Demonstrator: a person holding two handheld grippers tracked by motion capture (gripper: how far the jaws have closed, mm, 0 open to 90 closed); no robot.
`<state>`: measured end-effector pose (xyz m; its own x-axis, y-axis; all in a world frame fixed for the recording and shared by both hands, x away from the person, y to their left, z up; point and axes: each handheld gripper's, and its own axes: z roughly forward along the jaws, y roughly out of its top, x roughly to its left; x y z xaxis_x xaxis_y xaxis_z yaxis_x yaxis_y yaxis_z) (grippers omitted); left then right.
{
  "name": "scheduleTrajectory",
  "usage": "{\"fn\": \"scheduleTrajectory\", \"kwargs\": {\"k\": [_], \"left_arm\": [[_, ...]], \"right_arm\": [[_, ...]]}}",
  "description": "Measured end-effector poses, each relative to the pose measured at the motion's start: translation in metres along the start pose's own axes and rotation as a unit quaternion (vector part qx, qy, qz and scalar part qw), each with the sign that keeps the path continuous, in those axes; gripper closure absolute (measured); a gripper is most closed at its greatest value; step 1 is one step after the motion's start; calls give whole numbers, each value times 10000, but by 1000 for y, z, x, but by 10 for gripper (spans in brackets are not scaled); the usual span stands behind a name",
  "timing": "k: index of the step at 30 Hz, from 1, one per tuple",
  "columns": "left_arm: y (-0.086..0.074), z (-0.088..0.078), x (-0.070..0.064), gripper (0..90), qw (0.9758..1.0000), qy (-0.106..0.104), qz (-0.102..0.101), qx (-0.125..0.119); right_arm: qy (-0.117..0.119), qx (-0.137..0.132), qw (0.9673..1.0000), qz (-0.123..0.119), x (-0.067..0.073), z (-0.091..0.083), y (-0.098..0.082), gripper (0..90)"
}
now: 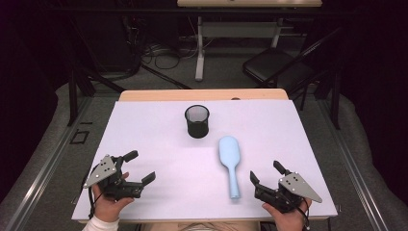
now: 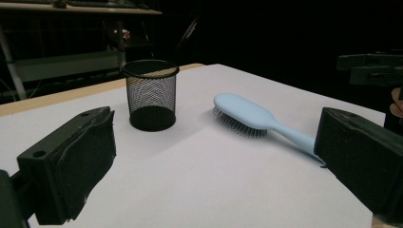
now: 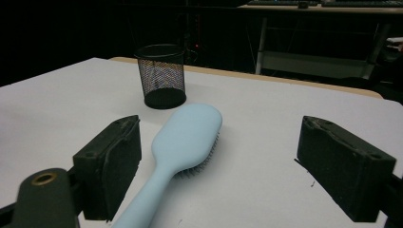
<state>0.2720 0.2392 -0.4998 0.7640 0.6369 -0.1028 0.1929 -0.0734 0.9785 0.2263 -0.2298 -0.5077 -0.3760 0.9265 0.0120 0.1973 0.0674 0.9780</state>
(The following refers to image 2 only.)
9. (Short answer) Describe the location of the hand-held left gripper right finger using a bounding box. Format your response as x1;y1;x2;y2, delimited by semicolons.
313;106;403;226

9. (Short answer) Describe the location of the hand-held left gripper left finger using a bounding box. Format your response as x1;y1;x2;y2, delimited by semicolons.
16;105;118;226

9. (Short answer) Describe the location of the black mesh pen cup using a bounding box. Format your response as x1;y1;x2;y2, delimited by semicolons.
122;59;181;132

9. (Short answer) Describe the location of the light blue hairbrush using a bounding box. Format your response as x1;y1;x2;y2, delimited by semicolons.
212;92;326;165

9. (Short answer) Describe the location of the white desk with wooden top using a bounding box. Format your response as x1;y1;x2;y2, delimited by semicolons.
0;0;163;101

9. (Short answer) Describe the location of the white table sheet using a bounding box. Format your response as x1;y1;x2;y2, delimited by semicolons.
0;63;387;228

